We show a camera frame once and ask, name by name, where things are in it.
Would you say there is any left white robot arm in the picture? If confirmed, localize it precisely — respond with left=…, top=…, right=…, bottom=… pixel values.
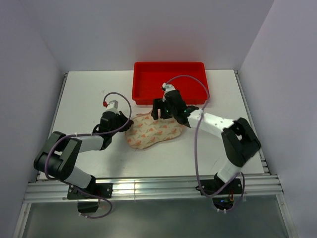
left=33, top=111, right=133, bottom=198

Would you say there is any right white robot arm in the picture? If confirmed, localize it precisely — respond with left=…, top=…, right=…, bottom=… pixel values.
left=151, top=90, right=262, bottom=198

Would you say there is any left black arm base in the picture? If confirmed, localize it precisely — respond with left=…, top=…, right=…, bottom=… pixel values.
left=66, top=183, right=113, bottom=219

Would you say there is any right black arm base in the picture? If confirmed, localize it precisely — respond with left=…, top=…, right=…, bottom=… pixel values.
left=201, top=178, right=245, bottom=214

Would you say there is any red plastic tray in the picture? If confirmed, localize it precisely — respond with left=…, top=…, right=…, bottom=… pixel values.
left=132, top=62, right=209, bottom=105

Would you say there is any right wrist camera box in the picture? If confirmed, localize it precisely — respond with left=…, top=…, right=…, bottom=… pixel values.
left=162, top=83, right=175, bottom=102

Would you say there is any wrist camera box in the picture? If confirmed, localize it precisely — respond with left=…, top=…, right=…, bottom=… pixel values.
left=103, top=100, right=118, bottom=112
left=162, top=83, right=175, bottom=102

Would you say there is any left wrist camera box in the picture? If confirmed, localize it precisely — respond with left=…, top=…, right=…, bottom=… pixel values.
left=103, top=100, right=118, bottom=112

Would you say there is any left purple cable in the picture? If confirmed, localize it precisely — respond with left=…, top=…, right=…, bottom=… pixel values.
left=44, top=92, right=133, bottom=219

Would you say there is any purple cable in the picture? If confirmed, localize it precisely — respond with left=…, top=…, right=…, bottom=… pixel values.
left=44, top=92, right=133, bottom=219
left=164, top=75, right=246, bottom=213

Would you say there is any aluminium frame rail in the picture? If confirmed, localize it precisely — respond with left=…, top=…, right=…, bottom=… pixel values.
left=13, top=69, right=299, bottom=238

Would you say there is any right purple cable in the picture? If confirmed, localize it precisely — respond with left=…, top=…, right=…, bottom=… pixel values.
left=164, top=75, right=246, bottom=213

